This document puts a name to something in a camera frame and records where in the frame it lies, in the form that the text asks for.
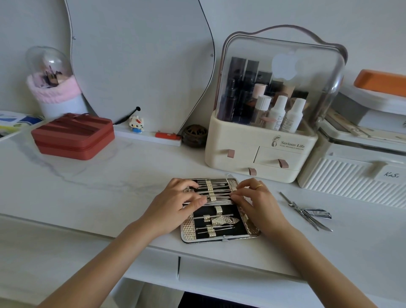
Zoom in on person's left hand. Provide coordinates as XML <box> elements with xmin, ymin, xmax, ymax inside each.
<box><xmin>143</xmin><ymin>178</ymin><xmax>207</xmax><ymax>237</ymax></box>

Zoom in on person's right hand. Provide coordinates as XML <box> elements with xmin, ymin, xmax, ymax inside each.
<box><xmin>230</xmin><ymin>178</ymin><xmax>291</xmax><ymax>238</ymax></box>

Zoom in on metallic manicure kit case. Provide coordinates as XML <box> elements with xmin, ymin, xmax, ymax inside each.
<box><xmin>180</xmin><ymin>177</ymin><xmax>261</xmax><ymax>244</ymax></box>

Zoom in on person's left forearm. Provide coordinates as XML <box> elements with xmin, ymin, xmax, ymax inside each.
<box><xmin>36</xmin><ymin>218</ymin><xmax>167</xmax><ymax>308</ymax></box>

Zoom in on person's right forearm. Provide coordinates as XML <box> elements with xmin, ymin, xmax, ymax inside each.
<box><xmin>262</xmin><ymin>221</ymin><xmax>378</xmax><ymax>308</ymax></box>

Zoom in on row of silver manicure tools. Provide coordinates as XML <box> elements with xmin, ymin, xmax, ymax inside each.
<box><xmin>190</xmin><ymin>179</ymin><xmax>238</xmax><ymax>204</ymax></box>

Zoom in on patterned silver nail clipper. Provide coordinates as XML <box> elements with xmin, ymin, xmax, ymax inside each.
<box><xmin>211</xmin><ymin>216</ymin><xmax>240</xmax><ymax>227</ymax></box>

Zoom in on wide cream organizer drawer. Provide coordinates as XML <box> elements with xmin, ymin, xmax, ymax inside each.
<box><xmin>206</xmin><ymin>160</ymin><xmax>300</xmax><ymax>184</ymax></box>

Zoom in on small cream organizer drawer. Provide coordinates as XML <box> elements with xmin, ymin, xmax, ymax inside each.
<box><xmin>255</xmin><ymin>146</ymin><xmax>306</xmax><ymax>169</ymax></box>

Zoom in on cream cosmetic organizer clear lid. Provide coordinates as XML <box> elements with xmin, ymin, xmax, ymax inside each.
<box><xmin>204</xmin><ymin>25</ymin><xmax>348</xmax><ymax>184</ymax></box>

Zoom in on silver small scissors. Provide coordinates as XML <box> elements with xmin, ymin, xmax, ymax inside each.
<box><xmin>279</xmin><ymin>192</ymin><xmax>320</xmax><ymax>231</ymax></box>

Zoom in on dark round carved holder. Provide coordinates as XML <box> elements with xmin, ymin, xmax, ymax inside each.
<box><xmin>181</xmin><ymin>124</ymin><xmax>208</xmax><ymax>148</ymax></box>

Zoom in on silver tweezers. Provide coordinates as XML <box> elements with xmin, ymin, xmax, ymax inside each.
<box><xmin>305</xmin><ymin>213</ymin><xmax>333</xmax><ymax>232</ymax></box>

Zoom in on clear bottle white cap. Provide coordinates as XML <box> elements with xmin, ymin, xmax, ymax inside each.
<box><xmin>251</xmin><ymin>95</ymin><xmax>272</xmax><ymax>126</ymax></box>

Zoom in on white squeeze bottle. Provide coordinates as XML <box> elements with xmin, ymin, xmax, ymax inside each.
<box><xmin>266</xmin><ymin>95</ymin><xmax>288</xmax><ymax>131</ymax></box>

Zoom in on white labelled bottle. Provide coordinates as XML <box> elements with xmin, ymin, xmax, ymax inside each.
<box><xmin>281</xmin><ymin>98</ymin><xmax>306</xmax><ymax>134</ymax></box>

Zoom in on white cat block figurine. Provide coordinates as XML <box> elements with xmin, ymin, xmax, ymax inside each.
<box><xmin>128</xmin><ymin>115</ymin><xmax>145</xmax><ymax>134</ymax></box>

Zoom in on white ribbed storage box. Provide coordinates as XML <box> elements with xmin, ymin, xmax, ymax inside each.
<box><xmin>298</xmin><ymin>125</ymin><xmax>406</xmax><ymax>209</ymax></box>

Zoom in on cluster of dark cosmetic containers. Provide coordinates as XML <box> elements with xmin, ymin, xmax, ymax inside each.
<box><xmin>226</xmin><ymin>56</ymin><xmax>310</xmax><ymax>126</ymax></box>

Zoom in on black hair stick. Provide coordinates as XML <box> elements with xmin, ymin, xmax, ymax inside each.
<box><xmin>114</xmin><ymin>107</ymin><xmax>141</xmax><ymax>126</ymax></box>

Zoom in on red zip jewelry box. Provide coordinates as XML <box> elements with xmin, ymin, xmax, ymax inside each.
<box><xmin>31</xmin><ymin>113</ymin><xmax>115</xmax><ymax>161</ymax></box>

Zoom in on white paper label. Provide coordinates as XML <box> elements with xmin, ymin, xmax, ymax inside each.
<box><xmin>375</xmin><ymin>164</ymin><xmax>401</xmax><ymax>183</ymax></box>

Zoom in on wavy frameless mirror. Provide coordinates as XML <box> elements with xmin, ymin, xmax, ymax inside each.
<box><xmin>64</xmin><ymin>0</ymin><xmax>217</xmax><ymax>135</ymax></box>

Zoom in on white smooth storage box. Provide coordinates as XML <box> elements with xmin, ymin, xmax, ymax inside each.
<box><xmin>336</xmin><ymin>83</ymin><xmax>406</xmax><ymax>134</ymax></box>

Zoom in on clear domed brush holder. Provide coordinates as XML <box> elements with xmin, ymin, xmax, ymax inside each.
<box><xmin>25</xmin><ymin>46</ymin><xmax>87</xmax><ymax>120</ymax></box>

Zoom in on pink fluffy band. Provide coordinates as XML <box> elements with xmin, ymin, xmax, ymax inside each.
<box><xmin>26</xmin><ymin>74</ymin><xmax>82</xmax><ymax>104</ymax></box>

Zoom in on orange tray lid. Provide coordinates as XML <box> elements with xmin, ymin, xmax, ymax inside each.
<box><xmin>353</xmin><ymin>69</ymin><xmax>406</xmax><ymax>98</ymax></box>

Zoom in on blue and white paper sheets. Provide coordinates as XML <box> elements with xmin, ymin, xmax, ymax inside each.
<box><xmin>0</xmin><ymin>111</ymin><xmax>44</xmax><ymax>141</ymax></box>

